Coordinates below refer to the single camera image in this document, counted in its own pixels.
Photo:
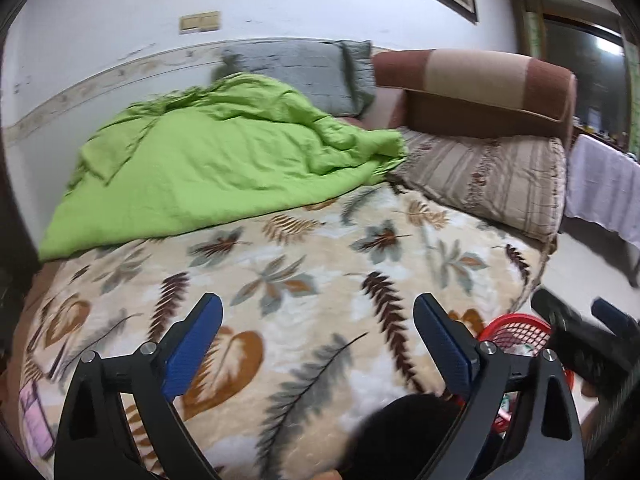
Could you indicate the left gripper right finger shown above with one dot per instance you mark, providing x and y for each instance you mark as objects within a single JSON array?
[{"x": 449, "y": 343}]

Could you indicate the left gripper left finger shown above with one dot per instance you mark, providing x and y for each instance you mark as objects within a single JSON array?
[{"x": 183, "y": 348}]

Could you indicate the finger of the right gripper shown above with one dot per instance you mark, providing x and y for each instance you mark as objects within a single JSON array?
[
  {"x": 583, "y": 347},
  {"x": 618, "y": 322}
]

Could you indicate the white cloth covered table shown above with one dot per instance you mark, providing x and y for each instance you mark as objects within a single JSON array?
[{"x": 603, "y": 188}]

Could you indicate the leaf pattern blanket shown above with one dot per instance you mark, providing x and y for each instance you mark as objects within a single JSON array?
[{"x": 317, "y": 331}]

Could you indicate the pink notebook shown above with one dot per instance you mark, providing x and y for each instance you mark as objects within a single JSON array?
[{"x": 35, "y": 421}]

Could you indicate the striped beige pillow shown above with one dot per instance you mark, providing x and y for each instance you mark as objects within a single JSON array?
[{"x": 517, "y": 181}]

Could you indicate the green quilt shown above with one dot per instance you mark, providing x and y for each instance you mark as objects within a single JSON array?
[{"x": 245, "y": 146}]

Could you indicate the brown beige headboard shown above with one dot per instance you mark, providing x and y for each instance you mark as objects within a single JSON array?
[{"x": 475, "y": 93}]

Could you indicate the dark window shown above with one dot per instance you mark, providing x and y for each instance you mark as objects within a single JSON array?
[{"x": 589, "y": 41}]

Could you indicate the grey quilted pillow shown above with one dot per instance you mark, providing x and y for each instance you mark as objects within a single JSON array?
[{"x": 337, "y": 76}]

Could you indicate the beige wall switch plate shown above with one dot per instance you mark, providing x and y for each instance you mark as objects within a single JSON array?
[{"x": 201, "y": 22}]

